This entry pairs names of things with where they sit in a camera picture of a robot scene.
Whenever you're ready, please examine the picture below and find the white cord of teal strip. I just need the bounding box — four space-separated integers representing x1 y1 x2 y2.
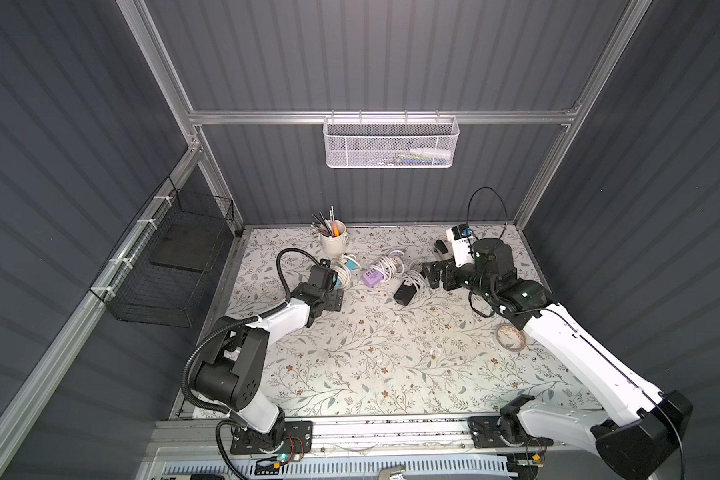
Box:
331 254 361 290

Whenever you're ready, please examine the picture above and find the teal power strip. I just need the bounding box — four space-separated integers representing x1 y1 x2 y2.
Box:
331 254 361 289

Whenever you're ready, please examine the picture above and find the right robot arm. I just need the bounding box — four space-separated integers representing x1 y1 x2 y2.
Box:
423 237 693 479

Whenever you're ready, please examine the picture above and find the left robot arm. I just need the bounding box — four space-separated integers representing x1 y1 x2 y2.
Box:
181 259 342 444

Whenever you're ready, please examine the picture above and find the black power strip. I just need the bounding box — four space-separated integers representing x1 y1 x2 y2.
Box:
393 281 419 306

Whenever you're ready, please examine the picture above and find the purple power strip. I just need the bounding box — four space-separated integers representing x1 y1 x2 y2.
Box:
362 268 385 289

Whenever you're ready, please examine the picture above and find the cream pen cup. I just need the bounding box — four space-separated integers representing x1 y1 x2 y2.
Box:
318 220 349 259

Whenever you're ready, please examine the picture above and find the clear tape roll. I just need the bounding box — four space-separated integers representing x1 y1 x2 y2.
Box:
494 323 528 353

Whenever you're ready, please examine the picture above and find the black pad in black basket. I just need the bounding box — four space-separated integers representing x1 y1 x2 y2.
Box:
150 223 217 273

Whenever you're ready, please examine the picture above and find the white cord of black strip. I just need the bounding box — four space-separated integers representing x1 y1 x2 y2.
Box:
403 266 428 295

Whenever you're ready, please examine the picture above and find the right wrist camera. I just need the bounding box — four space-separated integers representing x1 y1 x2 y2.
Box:
446 223 473 268

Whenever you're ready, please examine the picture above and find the white cord of purple strip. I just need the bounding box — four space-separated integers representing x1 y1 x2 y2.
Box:
368 248 407 282

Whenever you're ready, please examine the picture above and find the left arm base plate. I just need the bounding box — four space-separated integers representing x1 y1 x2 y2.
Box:
229 420 314 455

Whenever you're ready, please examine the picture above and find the white wire wall basket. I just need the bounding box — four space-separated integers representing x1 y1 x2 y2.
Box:
322 114 460 169

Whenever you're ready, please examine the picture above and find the black wire wall basket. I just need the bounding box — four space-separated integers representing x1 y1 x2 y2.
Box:
91 184 235 328

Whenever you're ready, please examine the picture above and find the black corrugated cable conduit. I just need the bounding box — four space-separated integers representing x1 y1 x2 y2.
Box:
181 247 322 480

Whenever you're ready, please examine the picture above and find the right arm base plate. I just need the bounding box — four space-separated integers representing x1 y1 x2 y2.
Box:
467 415 554 449

